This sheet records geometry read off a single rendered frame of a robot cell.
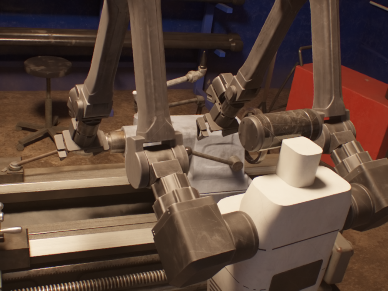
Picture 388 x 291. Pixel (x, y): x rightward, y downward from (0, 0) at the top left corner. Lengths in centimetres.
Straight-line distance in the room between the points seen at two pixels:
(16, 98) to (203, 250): 406
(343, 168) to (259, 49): 41
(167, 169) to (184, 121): 93
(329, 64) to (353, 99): 252
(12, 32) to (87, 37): 61
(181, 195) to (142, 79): 22
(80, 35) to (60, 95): 72
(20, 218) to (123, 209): 40
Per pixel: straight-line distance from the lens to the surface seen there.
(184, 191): 88
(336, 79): 119
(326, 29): 118
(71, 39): 428
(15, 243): 168
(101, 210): 206
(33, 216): 203
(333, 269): 211
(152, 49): 92
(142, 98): 93
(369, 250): 345
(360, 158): 114
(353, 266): 327
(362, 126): 369
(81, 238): 173
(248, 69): 140
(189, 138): 177
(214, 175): 184
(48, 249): 172
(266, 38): 133
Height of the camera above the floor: 195
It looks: 28 degrees down
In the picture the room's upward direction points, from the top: 8 degrees clockwise
